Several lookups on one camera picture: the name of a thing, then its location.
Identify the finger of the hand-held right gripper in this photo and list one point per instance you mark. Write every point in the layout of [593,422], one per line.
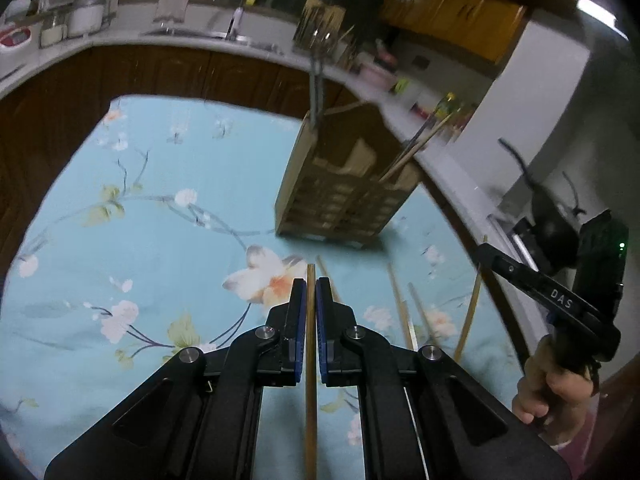
[510,267]

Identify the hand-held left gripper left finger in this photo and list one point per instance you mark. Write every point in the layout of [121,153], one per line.
[235,385]

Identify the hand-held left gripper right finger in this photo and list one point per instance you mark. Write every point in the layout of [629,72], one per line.
[390,390]

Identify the wooden utensil holder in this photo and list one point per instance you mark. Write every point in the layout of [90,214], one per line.
[340,195]

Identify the metal fork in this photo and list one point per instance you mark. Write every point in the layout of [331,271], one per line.
[316,75]

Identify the person's right forearm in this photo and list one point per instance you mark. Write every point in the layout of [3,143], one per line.
[580,435]

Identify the person's right hand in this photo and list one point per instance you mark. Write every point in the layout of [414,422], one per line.
[555,400]

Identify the gas stove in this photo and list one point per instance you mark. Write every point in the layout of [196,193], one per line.
[520,245]

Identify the black wok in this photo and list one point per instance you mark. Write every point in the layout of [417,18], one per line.
[552,230]

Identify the blue floral tablecloth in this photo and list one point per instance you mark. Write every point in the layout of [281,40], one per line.
[150,270]

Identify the cooking oil bottle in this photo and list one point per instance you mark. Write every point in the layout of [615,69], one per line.
[446,104]

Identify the pink bowl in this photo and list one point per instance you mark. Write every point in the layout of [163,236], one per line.
[376,74]

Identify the steel range hood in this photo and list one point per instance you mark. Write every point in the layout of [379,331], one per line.
[602,17]

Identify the wooden upper cabinets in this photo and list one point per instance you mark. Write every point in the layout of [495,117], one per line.
[465,15]

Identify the wooden cabinets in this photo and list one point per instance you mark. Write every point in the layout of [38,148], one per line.
[150,72]
[465,15]

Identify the wooden knife block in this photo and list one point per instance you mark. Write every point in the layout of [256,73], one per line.
[320,17]

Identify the wooden lower cabinets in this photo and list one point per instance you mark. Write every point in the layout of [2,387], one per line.
[150,72]

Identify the steel kitchen sink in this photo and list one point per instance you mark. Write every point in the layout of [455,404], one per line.
[200,34]

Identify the chrome sink faucet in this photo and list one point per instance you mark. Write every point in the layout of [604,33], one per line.
[234,15]

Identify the hanging dish cloth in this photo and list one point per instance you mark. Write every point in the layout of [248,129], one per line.
[173,7]

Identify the white lidded pot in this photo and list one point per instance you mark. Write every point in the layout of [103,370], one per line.
[87,16]

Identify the glass storage jar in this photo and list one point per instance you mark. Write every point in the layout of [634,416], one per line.
[53,30]

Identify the white red rice cooker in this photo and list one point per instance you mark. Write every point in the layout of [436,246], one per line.
[15,39]

